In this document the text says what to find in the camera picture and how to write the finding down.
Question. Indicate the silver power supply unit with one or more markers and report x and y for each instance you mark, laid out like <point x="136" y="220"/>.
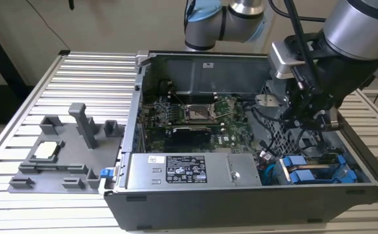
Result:
<point x="143" y="170"/>

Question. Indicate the black graphics card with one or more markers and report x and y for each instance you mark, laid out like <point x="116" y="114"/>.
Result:
<point x="184" y="139"/>

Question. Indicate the black floor box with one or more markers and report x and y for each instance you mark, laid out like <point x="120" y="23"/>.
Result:
<point x="0" y="107"/>

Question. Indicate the silver CPU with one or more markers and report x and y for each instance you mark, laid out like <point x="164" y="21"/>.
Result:
<point x="47" y="149"/>

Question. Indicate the green motherboard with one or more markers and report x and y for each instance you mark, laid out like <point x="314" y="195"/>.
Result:
<point x="236" y="131"/>

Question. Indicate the metal disk bay cage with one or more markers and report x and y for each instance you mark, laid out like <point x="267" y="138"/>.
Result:
<point x="272" y="126"/>

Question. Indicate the CPU socket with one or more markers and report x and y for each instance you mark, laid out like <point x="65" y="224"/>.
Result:
<point x="196" y="112"/>

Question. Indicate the grey parts rack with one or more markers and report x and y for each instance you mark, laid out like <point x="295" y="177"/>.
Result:
<point x="68" y="156"/>

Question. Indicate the hard disk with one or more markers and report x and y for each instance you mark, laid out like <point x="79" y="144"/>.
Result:
<point x="294" y="161"/>

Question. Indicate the black open PC case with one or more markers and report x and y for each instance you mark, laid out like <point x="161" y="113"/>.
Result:
<point x="208" y="209"/>

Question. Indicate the blue case latch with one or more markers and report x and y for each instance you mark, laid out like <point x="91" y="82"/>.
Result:
<point x="107" y="173"/>

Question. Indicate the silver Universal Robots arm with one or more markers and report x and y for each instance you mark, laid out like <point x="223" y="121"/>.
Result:
<point x="208" y="31"/>

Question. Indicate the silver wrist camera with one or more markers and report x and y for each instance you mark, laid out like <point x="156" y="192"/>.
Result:
<point x="280" y="61"/>

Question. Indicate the blue disk carrier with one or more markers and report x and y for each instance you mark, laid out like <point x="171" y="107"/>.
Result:
<point x="302" y="176"/>

